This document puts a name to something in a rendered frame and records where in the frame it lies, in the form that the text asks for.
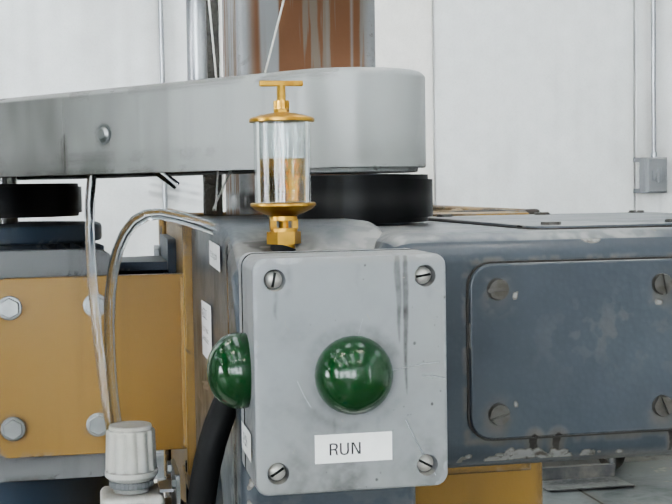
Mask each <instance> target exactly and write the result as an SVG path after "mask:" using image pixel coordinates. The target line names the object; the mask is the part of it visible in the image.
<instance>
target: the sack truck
mask: <svg viewBox="0 0 672 504"><path fill-rule="evenodd" d="M624 459H625V457H621V458H604V459H599V461H600V463H601V464H586V465H570V466H554V467H542V488H543V489H544V490H546V491H563V490H578V489H592V488H607V487H622V486H635V484H630V483H628V482H626V481H624V480H622V479H620V478H618V477H616V476H615V470H616V469H617V468H619V467H620V466H621V465H622V464H623V462H624Z"/></svg>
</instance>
